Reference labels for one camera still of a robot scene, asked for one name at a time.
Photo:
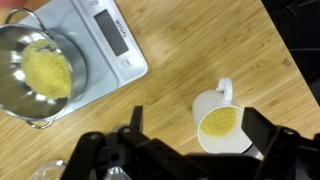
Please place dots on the white plastic mug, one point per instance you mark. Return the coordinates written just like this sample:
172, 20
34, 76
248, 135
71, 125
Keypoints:
208, 103

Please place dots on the yellow couscous grains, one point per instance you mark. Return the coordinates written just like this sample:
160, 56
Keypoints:
46, 73

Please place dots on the white digital kitchen scale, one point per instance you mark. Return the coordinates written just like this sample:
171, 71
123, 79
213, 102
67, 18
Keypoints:
133, 66

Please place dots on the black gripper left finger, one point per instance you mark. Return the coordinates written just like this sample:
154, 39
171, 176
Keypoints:
110, 156

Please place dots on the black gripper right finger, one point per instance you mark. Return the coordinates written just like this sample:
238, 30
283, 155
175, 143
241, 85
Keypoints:
286, 156

